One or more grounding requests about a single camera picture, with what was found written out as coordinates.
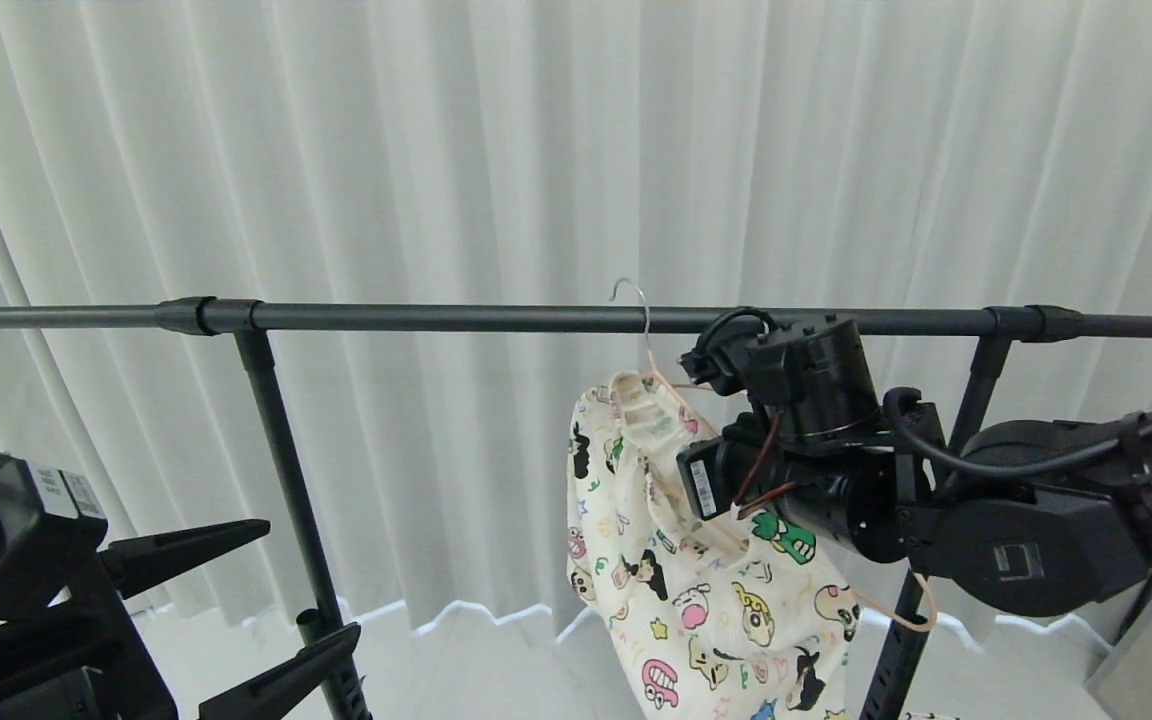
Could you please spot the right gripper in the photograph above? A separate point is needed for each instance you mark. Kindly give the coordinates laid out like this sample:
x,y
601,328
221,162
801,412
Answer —
x,y
751,455

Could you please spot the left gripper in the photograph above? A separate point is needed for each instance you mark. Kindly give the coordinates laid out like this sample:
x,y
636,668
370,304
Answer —
x,y
56,680

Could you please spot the cream printed garment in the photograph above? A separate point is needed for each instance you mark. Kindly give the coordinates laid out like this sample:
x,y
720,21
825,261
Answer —
x,y
696,600

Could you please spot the pink clothes hanger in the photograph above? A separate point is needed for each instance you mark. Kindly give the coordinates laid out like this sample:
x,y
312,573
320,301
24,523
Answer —
x,y
646,330

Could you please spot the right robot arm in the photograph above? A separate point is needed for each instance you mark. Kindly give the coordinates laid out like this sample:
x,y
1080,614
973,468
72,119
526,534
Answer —
x,y
1036,540

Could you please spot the black clothes rack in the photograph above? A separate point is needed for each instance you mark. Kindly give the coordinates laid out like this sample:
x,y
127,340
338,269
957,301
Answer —
x,y
536,318

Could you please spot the white curtain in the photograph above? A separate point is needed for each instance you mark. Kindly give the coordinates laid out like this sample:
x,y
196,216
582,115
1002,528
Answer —
x,y
436,150

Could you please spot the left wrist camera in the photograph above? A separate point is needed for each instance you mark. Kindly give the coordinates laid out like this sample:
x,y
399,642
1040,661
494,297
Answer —
x,y
6,540

